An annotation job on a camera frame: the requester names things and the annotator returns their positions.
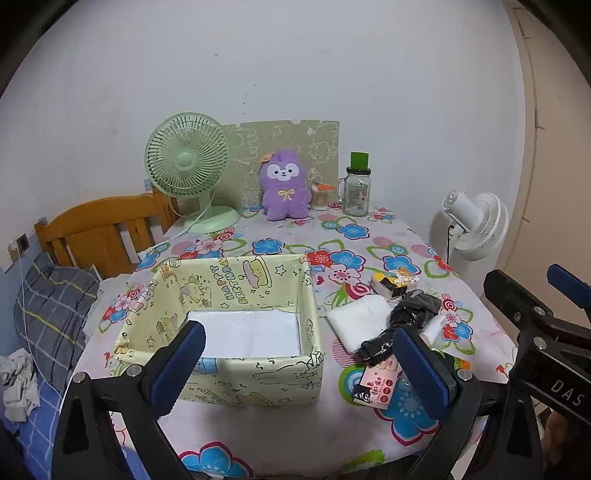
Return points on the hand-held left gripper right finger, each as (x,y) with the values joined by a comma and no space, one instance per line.
(422,369)

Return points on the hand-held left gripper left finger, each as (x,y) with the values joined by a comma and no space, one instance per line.
(178,364)

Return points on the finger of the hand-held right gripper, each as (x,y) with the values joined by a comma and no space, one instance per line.
(570,286)
(508,290)

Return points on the clear plastic bag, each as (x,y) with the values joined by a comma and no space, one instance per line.
(401,387)

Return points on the white crinkled plastic bundle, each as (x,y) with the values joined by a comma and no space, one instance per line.
(434,330)

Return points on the black plastic bag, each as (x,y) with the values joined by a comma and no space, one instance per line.
(376,346)

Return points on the dark grey sock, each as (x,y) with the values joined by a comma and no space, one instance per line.
(415,307)

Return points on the white pad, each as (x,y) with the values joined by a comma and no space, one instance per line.
(355,318)

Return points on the yellow black tissue packet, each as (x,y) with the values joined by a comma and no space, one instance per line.
(392,286)

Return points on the yellow fabric storage box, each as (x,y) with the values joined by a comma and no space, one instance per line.
(240,277)

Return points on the white floor fan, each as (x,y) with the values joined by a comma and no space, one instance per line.
(485,226)

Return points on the beige wooden door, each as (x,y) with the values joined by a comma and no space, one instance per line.
(554,161)

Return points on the grey plaid pillow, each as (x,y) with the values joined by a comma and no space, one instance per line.
(55,314)

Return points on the blue checked bedsheet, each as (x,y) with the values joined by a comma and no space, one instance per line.
(41,438)

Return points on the floral tablecloth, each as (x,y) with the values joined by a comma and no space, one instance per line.
(277,244)

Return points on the wooden bed headboard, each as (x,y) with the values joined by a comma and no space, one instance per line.
(92,230)

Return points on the crumpled grey white cloth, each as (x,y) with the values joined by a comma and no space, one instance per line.
(18,387)

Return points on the glass mug jar green lid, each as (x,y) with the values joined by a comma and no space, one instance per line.
(356,194)

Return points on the swab jar orange lid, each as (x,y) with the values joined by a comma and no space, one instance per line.
(320,198)

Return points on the purple plush toy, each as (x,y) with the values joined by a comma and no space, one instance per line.
(284,194)

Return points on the green desk fan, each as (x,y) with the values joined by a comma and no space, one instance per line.
(187,159)

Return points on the patterned green board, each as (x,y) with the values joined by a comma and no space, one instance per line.
(295,138)

